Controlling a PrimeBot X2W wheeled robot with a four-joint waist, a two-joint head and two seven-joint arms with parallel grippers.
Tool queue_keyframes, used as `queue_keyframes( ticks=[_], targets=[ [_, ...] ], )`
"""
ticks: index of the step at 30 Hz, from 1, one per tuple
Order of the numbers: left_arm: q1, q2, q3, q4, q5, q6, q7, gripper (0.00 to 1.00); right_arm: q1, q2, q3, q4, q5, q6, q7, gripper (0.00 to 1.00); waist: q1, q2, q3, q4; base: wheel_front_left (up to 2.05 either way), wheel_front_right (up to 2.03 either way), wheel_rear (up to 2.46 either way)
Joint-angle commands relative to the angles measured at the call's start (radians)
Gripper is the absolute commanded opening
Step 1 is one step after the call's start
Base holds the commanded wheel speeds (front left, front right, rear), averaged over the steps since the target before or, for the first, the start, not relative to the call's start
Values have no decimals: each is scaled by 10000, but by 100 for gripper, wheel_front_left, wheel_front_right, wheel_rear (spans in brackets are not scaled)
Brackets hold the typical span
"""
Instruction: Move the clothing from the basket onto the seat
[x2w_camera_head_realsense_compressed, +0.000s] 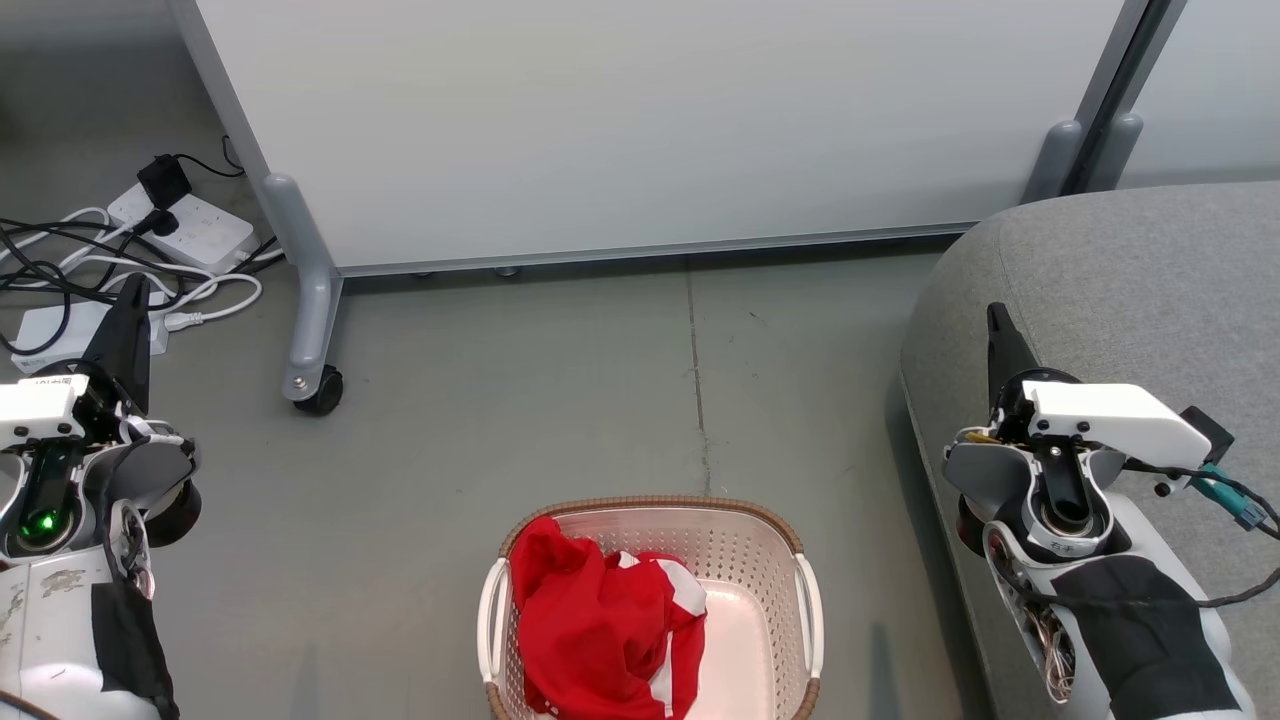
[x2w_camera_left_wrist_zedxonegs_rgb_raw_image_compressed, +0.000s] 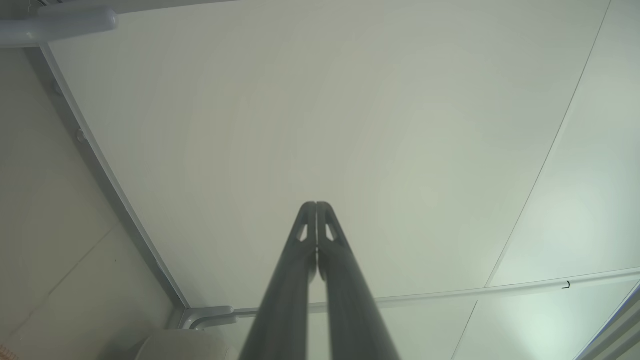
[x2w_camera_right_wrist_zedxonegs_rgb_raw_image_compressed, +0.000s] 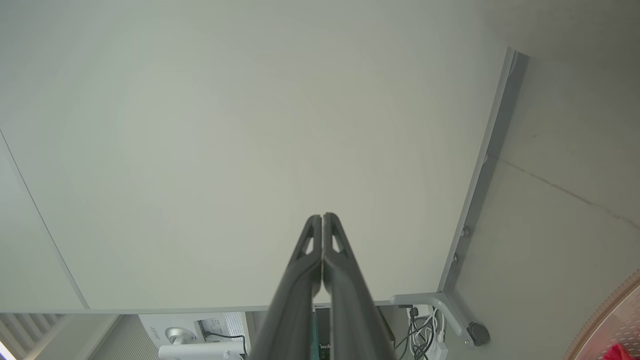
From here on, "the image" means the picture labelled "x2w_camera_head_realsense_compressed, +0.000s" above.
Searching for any right teal cable connector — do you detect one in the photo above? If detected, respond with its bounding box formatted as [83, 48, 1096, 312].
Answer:
[1196, 463, 1269, 532]

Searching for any grey fabric sofa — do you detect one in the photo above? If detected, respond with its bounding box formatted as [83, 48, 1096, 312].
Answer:
[898, 180, 1280, 720]

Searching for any red shirt with white stripes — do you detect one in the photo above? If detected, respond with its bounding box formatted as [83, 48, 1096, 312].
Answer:
[510, 515, 709, 720]

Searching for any narrow white partition panel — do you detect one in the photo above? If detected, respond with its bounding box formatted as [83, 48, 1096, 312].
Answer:
[1085, 0, 1280, 191]

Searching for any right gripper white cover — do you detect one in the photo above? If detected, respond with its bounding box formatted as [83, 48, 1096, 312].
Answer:
[987, 303, 1213, 468]

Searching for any white looped cable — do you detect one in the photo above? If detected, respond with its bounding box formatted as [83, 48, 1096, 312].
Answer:
[0, 206, 136, 266]

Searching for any short grey partition leg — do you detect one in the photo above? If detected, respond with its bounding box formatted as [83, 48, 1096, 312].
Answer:
[1086, 112, 1145, 192]
[1021, 120, 1087, 206]

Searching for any large white partition panel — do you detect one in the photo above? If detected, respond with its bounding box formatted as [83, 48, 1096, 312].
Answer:
[165, 0, 1153, 278]

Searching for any white power strip with plugs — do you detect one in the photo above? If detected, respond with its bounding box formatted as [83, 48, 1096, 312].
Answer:
[106, 182, 257, 274]

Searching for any black floor cable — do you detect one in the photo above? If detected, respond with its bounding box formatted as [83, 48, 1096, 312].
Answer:
[0, 215, 186, 356]

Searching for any flat white power strip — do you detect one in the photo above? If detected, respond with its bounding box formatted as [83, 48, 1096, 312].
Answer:
[9, 299, 170, 374]

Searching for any white perforated laundry basket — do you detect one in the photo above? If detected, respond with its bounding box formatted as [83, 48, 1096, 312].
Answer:
[477, 496, 826, 720]

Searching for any black caster wheel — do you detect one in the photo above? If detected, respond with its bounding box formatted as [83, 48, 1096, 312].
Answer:
[294, 365, 345, 417]

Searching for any thin black adapter cable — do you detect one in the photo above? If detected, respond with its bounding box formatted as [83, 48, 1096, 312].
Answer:
[172, 135, 247, 180]

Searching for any white cable with plug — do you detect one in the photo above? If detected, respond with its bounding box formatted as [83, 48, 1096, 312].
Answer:
[75, 255, 264, 333]

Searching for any black power adapter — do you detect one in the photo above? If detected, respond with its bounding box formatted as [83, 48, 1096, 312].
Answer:
[136, 153, 194, 210]

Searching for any grey partition leg with caster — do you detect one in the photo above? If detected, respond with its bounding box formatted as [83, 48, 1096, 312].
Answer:
[261, 174, 346, 403]

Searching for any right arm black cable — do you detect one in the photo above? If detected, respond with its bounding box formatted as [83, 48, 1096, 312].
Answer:
[1040, 455, 1280, 613]

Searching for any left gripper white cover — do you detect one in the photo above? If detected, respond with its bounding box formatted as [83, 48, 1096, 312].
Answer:
[0, 275, 152, 443]

